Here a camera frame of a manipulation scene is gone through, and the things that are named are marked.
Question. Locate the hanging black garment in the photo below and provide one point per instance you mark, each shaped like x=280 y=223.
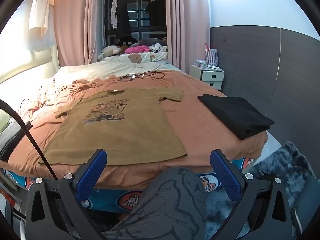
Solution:
x=123 y=12

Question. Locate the blue shaggy rug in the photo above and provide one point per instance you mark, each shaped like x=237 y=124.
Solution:
x=280 y=160

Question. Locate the pink plush toy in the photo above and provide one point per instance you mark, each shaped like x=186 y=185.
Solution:
x=137 y=49

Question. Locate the cream bed sheet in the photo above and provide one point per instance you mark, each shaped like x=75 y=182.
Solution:
x=100 y=71

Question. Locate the small white appliance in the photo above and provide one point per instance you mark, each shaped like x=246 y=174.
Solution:
x=200 y=63

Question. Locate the white hanging cloth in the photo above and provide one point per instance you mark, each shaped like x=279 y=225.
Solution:
x=40 y=10

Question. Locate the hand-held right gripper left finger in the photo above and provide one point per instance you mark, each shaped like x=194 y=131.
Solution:
x=91 y=172

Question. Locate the white nightstand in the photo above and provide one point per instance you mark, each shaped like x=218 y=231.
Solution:
x=212 y=76

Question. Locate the hanging dark shirt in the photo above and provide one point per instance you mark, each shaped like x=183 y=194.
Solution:
x=157 y=10

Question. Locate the bear print pillow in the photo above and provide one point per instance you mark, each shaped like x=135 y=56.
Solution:
x=140 y=57

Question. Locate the grey printed pants leg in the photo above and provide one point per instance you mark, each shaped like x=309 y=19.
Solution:
x=162 y=205

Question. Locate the white power strip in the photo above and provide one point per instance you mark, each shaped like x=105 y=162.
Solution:
x=213 y=67

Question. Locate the black folded garment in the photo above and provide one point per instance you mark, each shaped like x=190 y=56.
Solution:
x=237 y=115

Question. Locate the beige plush toy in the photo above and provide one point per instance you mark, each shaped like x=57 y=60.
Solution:
x=108 y=51

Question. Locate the striped gift bag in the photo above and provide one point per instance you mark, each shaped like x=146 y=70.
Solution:
x=211 y=57

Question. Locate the orange blanket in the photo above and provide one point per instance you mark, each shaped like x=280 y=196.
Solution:
x=195 y=130

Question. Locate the white padded headboard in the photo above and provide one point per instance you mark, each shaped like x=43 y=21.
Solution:
x=30 y=62

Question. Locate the black and white plush toy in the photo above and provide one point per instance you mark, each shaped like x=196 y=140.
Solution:
x=157 y=47

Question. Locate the hanging floral garment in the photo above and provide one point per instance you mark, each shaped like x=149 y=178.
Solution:
x=113 y=12

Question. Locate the black framed window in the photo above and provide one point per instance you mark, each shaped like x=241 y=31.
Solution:
x=140 y=12

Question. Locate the olive yellow towel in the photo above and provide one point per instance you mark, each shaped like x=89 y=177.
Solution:
x=120 y=135

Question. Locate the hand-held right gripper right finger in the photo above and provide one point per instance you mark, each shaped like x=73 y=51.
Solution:
x=226 y=177

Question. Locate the grey pillow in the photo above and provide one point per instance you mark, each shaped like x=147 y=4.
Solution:
x=152 y=41

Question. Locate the dark grey clothes pile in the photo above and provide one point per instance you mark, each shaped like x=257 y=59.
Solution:
x=12 y=142

